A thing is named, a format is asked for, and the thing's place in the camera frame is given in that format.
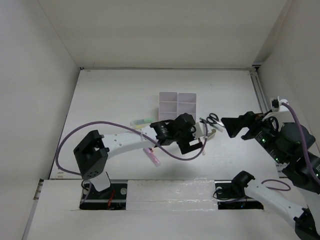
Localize pink highlighter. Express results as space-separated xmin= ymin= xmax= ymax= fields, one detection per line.
xmin=143 ymin=148 xmax=161 ymax=167

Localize red gel pen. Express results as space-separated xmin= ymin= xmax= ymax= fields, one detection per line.
xmin=198 ymin=139 xmax=207 ymax=156

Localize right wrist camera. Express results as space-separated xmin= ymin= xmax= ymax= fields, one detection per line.
xmin=270 ymin=96 xmax=289 ymax=113

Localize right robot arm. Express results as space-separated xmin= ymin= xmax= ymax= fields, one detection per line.
xmin=221 ymin=111 xmax=320 ymax=240

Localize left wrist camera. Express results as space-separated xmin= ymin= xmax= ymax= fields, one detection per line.
xmin=192 ymin=122 xmax=208 ymax=140

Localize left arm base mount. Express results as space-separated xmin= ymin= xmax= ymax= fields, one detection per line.
xmin=79 ymin=180 xmax=128 ymax=211

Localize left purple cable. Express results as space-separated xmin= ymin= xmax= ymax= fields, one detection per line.
xmin=55 ymin=120 xmax=209 ymax=176

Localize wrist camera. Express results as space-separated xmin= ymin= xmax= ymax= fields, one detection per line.
xmin=270 ymin=96 xmax=289 ymax=113
xmin=192 ymin=122 xmax=208 ymax=140

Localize green highlighter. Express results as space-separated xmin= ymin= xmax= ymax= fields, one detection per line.
xmin=130 ymin=118 xmax=154 ymax=126

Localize white six-compartment organizer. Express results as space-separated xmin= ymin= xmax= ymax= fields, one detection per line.
xmin=158 ymin=92 xmax=197 ymax=121

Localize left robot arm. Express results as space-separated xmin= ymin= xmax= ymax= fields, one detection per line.
xmin=73 ymin=113 xmax=209 ymax=199

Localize aluminium rail right side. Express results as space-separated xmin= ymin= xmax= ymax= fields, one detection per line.
xmin=248 ymin=65 xmax=269 ymax=113

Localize black-handled scissors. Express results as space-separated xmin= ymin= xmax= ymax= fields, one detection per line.
xmin=206 ymin=112 xmax=225 ymax=128

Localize yellow highlighter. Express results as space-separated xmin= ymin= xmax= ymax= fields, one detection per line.
xmin=132 ymin=125 xmax=144 ymax=130

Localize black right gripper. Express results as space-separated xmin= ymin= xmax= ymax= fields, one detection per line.
xmin=221 ymin=108 xmax=286 ymax=163

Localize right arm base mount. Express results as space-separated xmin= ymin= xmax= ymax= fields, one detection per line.
xmin=212 ymin=180 xmax=264 ymax=210

